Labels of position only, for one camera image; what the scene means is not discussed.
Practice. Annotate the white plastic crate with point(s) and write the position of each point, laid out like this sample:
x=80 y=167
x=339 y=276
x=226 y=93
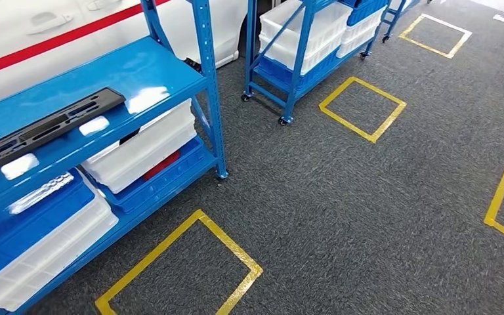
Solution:
x=147 y=152
x=313 y=21
x=356 y=39
x=60 y=252
x=317 y=56

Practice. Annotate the blue metal shelf rack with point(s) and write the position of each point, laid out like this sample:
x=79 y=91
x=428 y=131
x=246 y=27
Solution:
x=294 y=78
x=394 y=17
x=147 y=65

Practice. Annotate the white car with red stripe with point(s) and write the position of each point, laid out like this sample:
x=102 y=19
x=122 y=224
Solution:
x=104 y=43

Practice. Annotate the black car support stand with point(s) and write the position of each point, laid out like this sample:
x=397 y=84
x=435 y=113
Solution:
x=192 y=65

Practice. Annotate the long black slotted part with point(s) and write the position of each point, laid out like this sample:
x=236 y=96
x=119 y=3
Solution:
x=104 y=102

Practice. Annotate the white paper slip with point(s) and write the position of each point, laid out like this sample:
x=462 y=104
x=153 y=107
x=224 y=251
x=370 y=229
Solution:
x=500 y=18

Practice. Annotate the red plastic item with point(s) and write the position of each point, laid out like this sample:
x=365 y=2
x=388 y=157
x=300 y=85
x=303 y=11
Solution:
x=160 y=166

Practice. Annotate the yellow floor tape square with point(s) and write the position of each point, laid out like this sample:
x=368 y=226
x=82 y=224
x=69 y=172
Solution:
x=147 y=258

